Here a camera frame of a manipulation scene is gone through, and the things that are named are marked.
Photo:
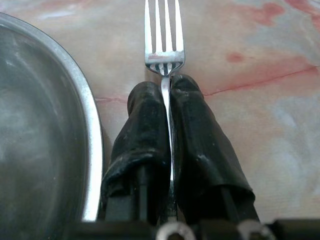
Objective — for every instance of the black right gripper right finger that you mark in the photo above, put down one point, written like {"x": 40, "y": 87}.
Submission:
{"x": 200, "y": 140}

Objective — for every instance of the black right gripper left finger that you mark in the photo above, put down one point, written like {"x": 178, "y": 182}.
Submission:
{"x": 142, "y": 130}

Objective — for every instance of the silver metal fork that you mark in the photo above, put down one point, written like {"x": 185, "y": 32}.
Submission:
{"x": 163, "y": 58}

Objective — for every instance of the dark round metal plate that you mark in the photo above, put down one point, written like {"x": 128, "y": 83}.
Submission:
{"x": 37, "y": 125}

